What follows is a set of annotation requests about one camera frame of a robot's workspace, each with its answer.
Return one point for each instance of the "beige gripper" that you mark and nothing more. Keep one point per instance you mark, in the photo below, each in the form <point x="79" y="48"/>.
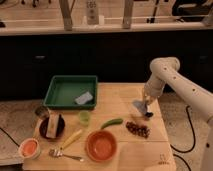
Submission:
<point x="148" y="98"/>

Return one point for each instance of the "grey blue towel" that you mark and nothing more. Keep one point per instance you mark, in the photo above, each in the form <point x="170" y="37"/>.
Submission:
<point x="141" y="106"/>

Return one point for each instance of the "red bowl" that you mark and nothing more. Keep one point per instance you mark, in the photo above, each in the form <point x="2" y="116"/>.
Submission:
<point x="101" y="146"/>

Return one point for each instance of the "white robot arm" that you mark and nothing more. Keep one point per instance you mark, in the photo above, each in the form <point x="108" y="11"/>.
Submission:
<point x="164" y="71"/>

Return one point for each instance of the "dark brown bowl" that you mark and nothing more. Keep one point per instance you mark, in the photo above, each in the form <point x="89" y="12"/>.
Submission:
<point x="44" y="126"/>

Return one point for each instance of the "brown grape bunch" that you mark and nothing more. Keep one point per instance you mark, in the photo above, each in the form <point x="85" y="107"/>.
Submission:
<point x="139" y="130"/>

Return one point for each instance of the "green cucumber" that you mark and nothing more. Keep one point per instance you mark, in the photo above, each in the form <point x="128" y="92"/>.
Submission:
<point x="112" y="122"/>

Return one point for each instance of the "small green cup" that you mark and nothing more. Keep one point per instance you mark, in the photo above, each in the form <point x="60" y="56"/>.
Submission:
<point x="84" y="117"/>

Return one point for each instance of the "grey sponge in tray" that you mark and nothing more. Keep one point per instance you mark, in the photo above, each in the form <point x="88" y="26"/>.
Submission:
<point x="84" y="98"/>

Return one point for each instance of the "green plastic tray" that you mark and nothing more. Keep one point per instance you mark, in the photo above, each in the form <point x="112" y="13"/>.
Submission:
<point x="64" y="90"/>

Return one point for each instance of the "beige wooden block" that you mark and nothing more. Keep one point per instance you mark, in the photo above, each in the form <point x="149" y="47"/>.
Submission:
<point x="52" y="126"/>

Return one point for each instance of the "silver fork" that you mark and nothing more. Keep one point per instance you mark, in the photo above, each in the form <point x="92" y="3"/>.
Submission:
<point x="58" y="153"/>

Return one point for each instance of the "small metal can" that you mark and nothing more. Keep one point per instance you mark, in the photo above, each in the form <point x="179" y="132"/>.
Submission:
<point x="42" y="112"/>

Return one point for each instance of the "orange cup with white rim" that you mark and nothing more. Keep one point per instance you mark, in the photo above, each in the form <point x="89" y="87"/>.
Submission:
<point x="29" y="149"/>

